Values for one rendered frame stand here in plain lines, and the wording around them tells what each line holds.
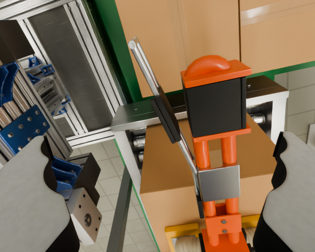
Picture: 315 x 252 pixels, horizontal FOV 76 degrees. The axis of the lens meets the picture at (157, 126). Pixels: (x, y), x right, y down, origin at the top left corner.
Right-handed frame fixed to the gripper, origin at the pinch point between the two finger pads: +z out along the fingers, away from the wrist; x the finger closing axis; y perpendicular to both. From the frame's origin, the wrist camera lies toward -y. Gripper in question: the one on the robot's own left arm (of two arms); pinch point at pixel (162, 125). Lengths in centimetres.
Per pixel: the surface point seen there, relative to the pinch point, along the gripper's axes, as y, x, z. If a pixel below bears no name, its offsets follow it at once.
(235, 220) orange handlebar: 26.4, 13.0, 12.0
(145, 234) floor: 203, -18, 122
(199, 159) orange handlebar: 13.0, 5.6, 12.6
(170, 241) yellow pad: 54, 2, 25
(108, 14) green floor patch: -5, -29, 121
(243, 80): 0.6, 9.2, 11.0
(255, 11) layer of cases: -6, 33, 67
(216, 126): 6.5, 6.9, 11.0
